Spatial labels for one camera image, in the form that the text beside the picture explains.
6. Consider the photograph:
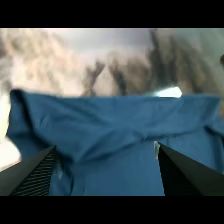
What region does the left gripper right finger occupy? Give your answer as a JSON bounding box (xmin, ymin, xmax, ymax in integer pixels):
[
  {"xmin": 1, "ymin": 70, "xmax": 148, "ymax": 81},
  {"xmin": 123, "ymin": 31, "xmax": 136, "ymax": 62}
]
[{"xmin": 157, "ymin": 142, "xmax": 224, "ymax": 197}]

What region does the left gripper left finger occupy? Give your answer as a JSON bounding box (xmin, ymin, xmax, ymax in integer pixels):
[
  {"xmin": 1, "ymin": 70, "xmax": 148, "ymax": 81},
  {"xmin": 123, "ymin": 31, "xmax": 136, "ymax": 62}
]
[{"xmin": 0, "ymin": 144, "xmax": 57, "ymax": 197}]

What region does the blue shirt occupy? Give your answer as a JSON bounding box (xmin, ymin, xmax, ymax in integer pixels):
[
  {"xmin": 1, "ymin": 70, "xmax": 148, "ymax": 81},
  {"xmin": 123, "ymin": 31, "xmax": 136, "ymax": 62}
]
[{"xmin": 5, "ymin": 88, "xmax": 224, "ymax": 197}]

